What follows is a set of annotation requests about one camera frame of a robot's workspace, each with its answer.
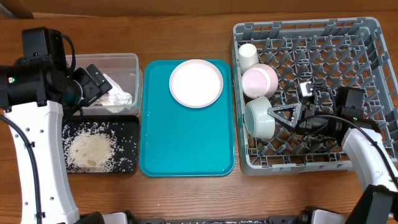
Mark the pile of rice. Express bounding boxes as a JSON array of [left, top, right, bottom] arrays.
[[62, 121, 137, 174]]

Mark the white napkin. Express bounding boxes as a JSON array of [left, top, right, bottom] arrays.
[[94, 73, 132, 113]]

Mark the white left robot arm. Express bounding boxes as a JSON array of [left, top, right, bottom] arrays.
[[1, 27, 111, 223]]

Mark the white paper cup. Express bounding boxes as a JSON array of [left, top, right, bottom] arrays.
[[238, 44, 259, 74]]

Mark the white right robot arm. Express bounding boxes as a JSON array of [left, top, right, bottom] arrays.
[[267, 86, 397, 223]]

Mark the grey bowl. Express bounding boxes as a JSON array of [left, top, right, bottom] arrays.
[[244, 96, 275, 139]]

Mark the teal plastic tray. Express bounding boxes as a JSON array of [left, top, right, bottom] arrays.
[[139, 59, 235, 177]]

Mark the black rectangular tray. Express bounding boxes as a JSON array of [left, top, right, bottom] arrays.
[[61, 114, 140, 174]]

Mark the grey dishwasher rack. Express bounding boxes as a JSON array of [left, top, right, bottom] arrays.
[[231, 17, 397, 176]]

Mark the clear plastic bin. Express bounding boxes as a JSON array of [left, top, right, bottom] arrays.
[[76, 53, 143, 116]]

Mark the pink plate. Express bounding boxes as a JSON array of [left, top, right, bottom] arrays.
[[169, 59, 223, 108]]

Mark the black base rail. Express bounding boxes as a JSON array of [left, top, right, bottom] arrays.
[[77, 207, 349, 224]]

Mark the pink small bowl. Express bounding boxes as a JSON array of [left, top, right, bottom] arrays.
[[242, 63, 279, 99]]

